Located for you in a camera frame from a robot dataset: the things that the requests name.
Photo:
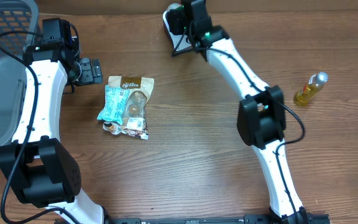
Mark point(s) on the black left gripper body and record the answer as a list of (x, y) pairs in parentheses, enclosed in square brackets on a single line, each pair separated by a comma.
[(87, 76)]

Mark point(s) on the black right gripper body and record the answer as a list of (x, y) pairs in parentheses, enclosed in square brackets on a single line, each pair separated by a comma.
[(173, 20)]

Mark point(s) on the teal white pack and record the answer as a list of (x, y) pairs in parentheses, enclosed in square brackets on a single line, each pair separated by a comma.
[(115, 103)]

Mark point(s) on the brown mushroom packet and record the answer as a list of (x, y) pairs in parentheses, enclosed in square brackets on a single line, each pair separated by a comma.
[(134, 123)]

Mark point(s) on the yellow oil bottle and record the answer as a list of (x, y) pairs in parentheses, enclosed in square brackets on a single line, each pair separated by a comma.
[(314, 85)]

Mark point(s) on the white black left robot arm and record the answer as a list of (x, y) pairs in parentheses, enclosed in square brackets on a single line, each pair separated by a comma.
[(38, 169)]

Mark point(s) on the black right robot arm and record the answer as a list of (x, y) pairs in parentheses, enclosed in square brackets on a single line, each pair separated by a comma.
[(261, 115)]

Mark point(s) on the white barcode scanner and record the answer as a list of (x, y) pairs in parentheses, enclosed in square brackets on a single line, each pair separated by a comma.
[(176, 41)]

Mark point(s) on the dark grey plastic basket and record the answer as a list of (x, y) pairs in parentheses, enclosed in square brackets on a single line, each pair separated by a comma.
[(18, 23)]

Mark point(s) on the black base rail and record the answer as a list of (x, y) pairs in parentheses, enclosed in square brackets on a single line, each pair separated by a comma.
[(246, 219)]

